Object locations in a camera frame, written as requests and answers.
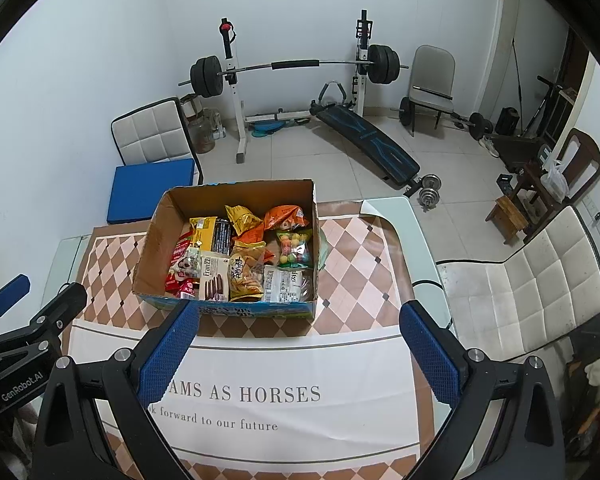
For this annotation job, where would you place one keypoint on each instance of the white grey snack packet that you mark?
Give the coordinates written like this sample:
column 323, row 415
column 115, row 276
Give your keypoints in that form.
column 285, row 285

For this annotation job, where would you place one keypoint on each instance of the black speaker box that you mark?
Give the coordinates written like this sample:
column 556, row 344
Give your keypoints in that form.
column 507, row 120

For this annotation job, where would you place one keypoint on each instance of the small red snack packet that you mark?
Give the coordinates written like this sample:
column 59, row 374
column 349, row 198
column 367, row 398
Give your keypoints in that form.
column 189, row 290

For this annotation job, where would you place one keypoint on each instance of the barbell with black plates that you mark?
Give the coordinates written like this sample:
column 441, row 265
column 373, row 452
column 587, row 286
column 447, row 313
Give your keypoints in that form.
column 260, row 66

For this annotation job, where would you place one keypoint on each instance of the dark wooden chair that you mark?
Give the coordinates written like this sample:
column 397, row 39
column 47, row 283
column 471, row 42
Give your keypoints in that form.
column 587, row 152

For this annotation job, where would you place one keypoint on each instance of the chrome dumbbell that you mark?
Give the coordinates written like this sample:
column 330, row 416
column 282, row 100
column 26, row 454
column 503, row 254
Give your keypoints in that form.
column 430, row 190

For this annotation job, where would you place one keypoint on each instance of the white padded chair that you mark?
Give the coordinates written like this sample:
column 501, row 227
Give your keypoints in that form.
column 530, row 280
column 150, row 132

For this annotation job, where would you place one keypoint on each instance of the black sit-up bench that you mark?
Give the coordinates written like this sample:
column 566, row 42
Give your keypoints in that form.
column 375, row 145

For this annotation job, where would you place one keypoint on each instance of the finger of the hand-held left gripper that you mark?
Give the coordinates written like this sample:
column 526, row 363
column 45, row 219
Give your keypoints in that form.
column 10, row 294
column 55, row 317

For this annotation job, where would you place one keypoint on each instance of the black weight plate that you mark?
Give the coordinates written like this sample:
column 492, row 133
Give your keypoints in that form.
column 405, row 111

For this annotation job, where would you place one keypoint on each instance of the colourful candy bag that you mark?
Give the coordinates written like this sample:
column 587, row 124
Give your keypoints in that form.
column 295, row 250

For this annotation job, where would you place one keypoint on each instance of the clear water jug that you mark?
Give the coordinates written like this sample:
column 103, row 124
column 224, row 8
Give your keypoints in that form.
column 200, row 130

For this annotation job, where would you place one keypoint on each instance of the large yellow snack packet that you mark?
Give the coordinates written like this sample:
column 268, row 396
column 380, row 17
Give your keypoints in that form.
column 203, row 232

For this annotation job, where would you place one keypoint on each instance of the white cartoon snack packet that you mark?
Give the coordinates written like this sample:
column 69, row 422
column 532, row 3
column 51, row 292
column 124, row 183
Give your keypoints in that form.
column 187, row 262

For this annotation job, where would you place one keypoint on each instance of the white sneaker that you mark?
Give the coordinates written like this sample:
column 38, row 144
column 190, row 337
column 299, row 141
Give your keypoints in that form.
column 490, row 146

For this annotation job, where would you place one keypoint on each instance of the grey chair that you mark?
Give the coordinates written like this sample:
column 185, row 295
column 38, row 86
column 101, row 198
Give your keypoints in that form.
column 432, row 72

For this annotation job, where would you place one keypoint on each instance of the cardboard box with blue print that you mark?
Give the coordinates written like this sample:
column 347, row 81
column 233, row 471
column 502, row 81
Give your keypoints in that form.
column 290, row 195

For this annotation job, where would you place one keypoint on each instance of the blue twist disc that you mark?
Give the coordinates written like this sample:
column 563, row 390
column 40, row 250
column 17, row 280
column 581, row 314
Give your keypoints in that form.
column 267, row 127

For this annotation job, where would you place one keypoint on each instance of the blue cushion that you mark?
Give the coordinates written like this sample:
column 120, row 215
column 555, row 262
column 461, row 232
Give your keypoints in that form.
column 147, row 190

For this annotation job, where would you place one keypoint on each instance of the black striped snack packet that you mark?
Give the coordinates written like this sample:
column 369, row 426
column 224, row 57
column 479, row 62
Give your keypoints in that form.
column 223, row 237

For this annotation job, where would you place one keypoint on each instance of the black kick scooter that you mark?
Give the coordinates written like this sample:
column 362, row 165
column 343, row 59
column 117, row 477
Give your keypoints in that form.
column 547, row 81

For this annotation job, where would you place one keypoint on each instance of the white cookie packet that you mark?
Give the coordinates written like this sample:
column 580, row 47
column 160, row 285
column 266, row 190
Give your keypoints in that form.
column 214, row 280

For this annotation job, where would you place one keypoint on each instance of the small yellow snack packet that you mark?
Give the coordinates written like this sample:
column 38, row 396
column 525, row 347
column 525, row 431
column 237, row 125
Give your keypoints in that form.
column 242, row 217

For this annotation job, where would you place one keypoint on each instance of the long red snack packet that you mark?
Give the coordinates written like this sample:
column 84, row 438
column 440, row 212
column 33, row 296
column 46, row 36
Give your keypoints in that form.
column 181, row 245

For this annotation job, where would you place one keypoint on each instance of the white plastic bag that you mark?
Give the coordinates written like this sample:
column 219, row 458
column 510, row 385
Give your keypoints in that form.
column 555, row 180

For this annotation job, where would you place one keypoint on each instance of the dark low table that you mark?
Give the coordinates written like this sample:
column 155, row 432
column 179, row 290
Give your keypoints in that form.
column 517, row 150

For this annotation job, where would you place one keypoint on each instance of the black dumbbell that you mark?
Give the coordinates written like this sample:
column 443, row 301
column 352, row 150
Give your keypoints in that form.
column 480, row 125

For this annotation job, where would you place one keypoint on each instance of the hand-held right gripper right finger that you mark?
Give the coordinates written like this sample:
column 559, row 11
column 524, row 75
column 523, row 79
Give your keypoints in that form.
column 430, row 355

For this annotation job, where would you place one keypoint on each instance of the checkered tablecloth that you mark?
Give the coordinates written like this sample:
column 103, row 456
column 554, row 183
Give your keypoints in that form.
column 280, row 360

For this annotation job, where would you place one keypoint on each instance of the orange snack packet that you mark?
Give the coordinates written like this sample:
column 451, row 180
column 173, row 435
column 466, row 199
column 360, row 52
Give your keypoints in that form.
column 285, row 217
column 252, row 235

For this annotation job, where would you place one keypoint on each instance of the yellow chips packet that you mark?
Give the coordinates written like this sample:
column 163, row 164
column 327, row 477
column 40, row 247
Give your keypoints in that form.
column 245, row 272

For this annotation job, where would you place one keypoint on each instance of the white squat rack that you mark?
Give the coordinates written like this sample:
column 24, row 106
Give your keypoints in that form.
column 240, row 125

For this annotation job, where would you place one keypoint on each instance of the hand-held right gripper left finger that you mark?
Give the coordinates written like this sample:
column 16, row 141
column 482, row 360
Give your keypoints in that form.
column 167, row 355

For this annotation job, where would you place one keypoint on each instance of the small wooden stool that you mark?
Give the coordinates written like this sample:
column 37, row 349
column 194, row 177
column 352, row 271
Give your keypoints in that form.
column 507, row 212

